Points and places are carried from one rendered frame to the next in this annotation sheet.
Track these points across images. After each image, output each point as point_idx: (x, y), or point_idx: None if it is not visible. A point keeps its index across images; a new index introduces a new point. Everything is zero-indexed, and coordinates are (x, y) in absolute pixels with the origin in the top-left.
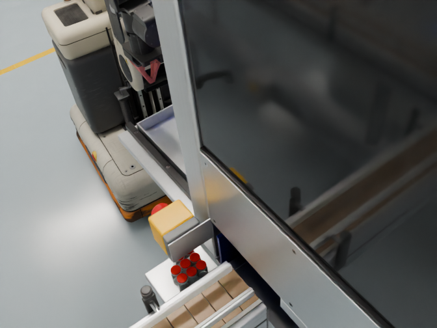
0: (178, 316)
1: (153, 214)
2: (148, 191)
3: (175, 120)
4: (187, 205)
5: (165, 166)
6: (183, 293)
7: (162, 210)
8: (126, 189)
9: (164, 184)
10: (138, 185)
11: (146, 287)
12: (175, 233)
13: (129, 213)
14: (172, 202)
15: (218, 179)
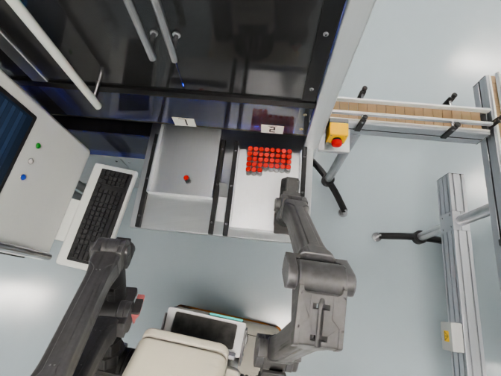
0: (353, 116)
1: (344, 134)
2: (260, 324)
3: (271, 225)
4: (309, 168)
5: (303, 192)
6: (350, 113)
7: (340, 133)
8: (275, 330)
9: (309, 188)
10: (265, 327)
11: (364, 116)
12: (343, 119)
13: (278, 328)
14: (333, 133)
15: None
